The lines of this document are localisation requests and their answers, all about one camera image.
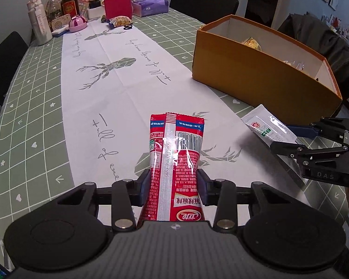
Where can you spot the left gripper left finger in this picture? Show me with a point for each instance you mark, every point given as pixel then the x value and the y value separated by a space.
pixel 125 194

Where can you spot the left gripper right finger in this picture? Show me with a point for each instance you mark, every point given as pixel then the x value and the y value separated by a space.
pixel 220 193

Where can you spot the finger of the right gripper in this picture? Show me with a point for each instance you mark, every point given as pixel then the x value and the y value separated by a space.
pixel 308 131
pixel 297 151

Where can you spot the clear pack white balls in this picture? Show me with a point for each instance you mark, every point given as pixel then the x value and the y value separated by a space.
pixel 267 126

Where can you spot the red snack packet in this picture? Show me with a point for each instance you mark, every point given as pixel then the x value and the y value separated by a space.
pixel 175 147

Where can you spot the yellow blue chips bag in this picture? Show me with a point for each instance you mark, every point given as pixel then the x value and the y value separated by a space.
pixel 252 43

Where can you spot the clear bag orange crackers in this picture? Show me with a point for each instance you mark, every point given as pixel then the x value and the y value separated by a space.
pixel 295 64

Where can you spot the black jacket on chair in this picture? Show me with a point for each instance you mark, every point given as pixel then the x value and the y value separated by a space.
pixel 317 36

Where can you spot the orange cardboard box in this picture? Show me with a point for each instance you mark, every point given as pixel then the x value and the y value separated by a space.
pixel 221 61

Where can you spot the white table runner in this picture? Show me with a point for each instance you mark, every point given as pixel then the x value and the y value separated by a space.
pixel 112 81

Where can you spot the black chair right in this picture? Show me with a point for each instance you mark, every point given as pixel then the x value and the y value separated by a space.
pixel 205 11

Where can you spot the small snack bag far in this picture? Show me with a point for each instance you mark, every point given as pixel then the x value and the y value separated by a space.
pixel 120 21

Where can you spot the pink round gadget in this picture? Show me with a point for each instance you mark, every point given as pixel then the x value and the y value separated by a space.
pixel 77 24

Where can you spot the white pink water bottle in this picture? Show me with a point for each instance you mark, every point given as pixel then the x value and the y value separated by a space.
pixel 39 21

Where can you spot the beige small radio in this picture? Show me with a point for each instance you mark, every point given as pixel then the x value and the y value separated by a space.
pixel 61 21

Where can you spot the white jar black lid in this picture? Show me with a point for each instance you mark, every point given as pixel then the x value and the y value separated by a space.
pixel 95 9

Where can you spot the magenta cube box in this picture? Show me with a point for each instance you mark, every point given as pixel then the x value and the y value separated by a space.
pixel 115 8

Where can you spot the purple tissue pack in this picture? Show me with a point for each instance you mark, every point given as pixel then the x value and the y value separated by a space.
pixel 146 8

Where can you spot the dark brown liquor bottle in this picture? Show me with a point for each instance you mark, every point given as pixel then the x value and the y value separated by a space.
pixel 70 7

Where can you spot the clear plastic water bottle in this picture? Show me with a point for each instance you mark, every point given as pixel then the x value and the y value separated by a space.
pixel 53 10

